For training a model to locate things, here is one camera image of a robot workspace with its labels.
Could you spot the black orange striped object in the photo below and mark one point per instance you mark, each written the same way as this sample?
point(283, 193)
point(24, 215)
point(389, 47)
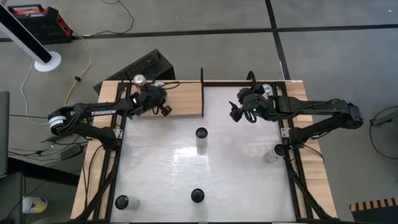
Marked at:
point(376, 214)

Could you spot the black hook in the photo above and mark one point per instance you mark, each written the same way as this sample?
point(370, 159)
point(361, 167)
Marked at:
point(249, 74)

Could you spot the white yellow canister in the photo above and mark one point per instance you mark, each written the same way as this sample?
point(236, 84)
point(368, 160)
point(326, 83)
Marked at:
point(34, 205)

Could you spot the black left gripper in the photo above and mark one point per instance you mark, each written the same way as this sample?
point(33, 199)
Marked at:
point(154, 98)

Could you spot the silver metal bracket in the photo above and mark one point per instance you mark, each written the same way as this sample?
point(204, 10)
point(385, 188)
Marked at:
point(284, 133)

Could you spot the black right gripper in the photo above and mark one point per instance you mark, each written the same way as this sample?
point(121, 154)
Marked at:
point(252, 102)

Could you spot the wooden shelf board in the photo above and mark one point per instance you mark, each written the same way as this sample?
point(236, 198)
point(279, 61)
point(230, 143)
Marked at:
point(186, 99)

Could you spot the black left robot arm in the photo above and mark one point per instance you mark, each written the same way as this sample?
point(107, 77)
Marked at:
point(93, 113)

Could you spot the clear bottle edge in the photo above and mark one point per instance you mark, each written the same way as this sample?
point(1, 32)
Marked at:
point(280, 150)

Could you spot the black metal table frame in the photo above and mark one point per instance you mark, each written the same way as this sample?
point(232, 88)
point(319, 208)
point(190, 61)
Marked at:
point(217, 83)

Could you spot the black perforated box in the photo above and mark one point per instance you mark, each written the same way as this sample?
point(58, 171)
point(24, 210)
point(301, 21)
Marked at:
point(146, 65)

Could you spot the white pole stand black stripe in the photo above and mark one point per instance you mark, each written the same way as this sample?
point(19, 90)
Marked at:
point(46, 62)

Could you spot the red black tool case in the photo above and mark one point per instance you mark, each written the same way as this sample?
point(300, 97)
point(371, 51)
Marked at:
point(46, 25)

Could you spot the dark upright panel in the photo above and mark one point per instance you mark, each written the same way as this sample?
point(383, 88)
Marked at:
point(3, 133)

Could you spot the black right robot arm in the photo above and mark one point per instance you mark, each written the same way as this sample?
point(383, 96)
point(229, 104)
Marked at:
point(311, 107)

